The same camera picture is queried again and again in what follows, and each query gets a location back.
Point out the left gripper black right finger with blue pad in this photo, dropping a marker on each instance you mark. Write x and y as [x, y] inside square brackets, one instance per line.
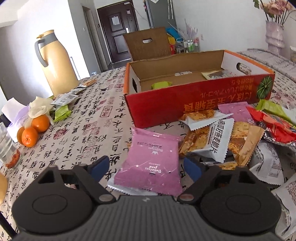
[202, 176]

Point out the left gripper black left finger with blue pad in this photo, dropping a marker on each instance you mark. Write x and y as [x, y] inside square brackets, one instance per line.
[88, 178]

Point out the pink snack packet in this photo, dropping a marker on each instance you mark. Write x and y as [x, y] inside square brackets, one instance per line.
[152, 163]
[239, 111]

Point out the red foil snack bag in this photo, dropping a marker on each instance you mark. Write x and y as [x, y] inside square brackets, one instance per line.
[278, 129]

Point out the large white crisp packet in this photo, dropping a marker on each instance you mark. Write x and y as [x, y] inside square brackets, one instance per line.
[210, 141]

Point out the calligraphy print tablecloth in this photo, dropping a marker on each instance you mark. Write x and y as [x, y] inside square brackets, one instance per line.
[100, 125]

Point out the orange crisp packet right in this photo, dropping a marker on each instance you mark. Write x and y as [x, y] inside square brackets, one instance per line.
[243, 141]

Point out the upper white crisp packet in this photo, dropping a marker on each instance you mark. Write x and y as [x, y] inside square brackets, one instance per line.
[200, 119]

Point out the green snack packet by oranges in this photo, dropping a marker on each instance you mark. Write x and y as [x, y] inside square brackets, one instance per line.
[60, 113]

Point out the rear right orange mandarin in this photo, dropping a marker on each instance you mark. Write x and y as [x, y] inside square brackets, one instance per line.
[41, 123]

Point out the front orange mandarin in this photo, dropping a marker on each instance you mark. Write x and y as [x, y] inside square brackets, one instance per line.
[29, 137]

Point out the glass jar with goji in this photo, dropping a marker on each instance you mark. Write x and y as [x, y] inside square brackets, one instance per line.
[10, 154]

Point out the white sachet near thermos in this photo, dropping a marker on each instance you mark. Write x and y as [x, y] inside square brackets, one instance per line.
[64, 99]

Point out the hidden left orange mandarin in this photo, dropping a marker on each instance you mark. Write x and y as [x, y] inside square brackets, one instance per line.
[19, 135]

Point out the cream fabric flower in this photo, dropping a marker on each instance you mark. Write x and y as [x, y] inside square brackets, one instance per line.
[40, 106]

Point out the orange cracker packet by thermos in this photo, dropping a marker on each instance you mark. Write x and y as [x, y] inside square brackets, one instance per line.
[88, 83]

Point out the red orange cardboard box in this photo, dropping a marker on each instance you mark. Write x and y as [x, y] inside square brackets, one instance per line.
[190, 91]

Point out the white tissue paper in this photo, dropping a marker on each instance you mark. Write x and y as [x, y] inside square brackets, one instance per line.
[16, 113]

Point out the green packet right side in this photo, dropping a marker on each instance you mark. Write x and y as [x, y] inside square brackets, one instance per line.
[276, 109]

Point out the green packet inside box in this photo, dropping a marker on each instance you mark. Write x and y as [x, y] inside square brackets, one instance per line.
[160, 85]

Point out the beige packet inside box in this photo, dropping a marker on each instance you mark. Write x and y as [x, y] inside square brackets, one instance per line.
[218, 74]

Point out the yellow thermos jug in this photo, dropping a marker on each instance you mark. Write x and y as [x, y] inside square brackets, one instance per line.
[56, 63]

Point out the metal storage trolley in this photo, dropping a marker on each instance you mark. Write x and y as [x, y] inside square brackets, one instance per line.
[187, 46]

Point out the wooden chair back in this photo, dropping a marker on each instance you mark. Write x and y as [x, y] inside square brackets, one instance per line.
[148, 44]

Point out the pink ribbed vase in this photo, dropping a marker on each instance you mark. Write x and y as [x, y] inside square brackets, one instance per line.
[274, 37]

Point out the dark brown entrance door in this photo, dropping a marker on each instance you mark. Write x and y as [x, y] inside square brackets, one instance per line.
[116, 20]

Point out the grey refrigerator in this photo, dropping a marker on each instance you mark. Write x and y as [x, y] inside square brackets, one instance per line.
[160, 13]

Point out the dried pink flowers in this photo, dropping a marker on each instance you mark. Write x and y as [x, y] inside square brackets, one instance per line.
[277, 11]

